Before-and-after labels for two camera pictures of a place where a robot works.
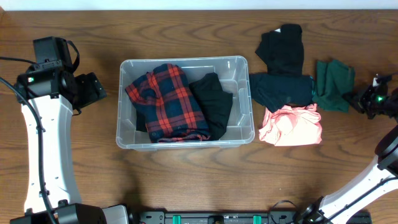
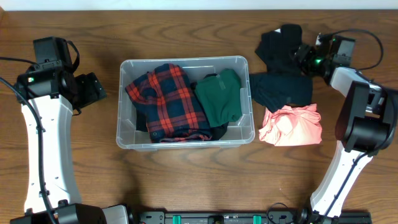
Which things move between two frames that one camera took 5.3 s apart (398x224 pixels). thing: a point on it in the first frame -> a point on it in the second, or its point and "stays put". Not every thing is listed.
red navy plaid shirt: x=172 y=111 stays put
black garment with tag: x=282 y=50 stays put
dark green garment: x=334 y=81 -> x=220 y=96
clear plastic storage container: x=234 y=74 stays put
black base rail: x=239 y=217 stays put
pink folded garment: x=292 y=126 stays put
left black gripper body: x=85 y=91 stays put
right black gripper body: x=369 y=102 -> x=309 y=62
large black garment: x=216 y=104 -> x=216 y=132
